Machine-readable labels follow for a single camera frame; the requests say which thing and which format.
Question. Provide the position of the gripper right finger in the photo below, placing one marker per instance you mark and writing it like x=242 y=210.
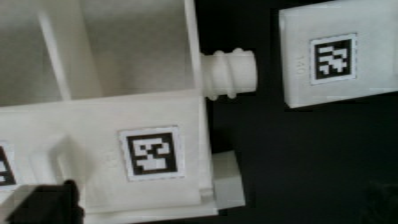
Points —
x=229 y=195

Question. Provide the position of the white cabinet body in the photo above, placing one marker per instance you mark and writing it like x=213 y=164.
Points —
x=101 y=48

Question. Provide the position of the white cabinet door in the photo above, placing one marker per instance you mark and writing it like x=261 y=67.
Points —
x=124 y=144
x=338 y=50

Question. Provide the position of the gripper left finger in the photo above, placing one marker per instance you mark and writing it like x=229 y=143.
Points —
x=50 y=207

